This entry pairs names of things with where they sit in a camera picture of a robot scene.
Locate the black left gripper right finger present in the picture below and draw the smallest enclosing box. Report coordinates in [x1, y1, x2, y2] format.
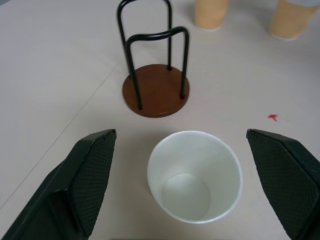
[246, 128, 320, 240]

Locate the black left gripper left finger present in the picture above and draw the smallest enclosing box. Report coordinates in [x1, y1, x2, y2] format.
[0, 128, 118, 240]

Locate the white paper cup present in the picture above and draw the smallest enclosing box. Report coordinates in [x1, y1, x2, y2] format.
[146, 130, 244, 224]

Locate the cup holder stand wooden base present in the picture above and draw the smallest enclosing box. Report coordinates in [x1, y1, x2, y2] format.
[115, 0, 191, 119]

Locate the tan ribbed paper cup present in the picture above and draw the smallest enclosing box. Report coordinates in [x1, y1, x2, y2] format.
[269, 0, 320, 42]
[194, 0, 230, 31]

